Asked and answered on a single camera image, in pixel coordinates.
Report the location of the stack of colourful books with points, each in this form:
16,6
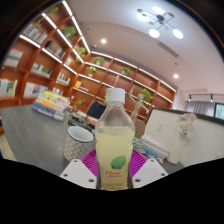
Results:
50,105

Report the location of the wooden shelf unit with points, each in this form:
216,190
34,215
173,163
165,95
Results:
100,76

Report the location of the green and white box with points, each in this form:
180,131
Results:
137,143

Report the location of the window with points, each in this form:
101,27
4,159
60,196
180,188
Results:
219,111

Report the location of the ceiling lamp with round lights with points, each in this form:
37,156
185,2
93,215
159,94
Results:
154,32

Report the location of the white switch plate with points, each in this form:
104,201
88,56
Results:
160,127

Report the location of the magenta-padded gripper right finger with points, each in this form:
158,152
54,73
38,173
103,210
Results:
150,171

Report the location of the wooden artist mannequin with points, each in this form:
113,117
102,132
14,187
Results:
136,106

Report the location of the recessed ceiling spotlight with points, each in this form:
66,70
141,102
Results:
175,76
103,41

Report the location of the white vase with pale flowers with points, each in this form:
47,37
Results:
176,150

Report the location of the grey curtain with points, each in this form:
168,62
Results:
200,108

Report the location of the beige chair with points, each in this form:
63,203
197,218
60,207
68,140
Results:
140,128

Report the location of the clear bottle of yellow juice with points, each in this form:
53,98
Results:
115,143

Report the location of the stack of dark books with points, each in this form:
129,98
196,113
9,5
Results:
81,120

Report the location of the dark blue chair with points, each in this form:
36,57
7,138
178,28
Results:
95,110

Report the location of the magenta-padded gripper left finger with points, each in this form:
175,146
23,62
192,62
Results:
78,173

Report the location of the white patterned cup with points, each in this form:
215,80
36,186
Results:
76,146

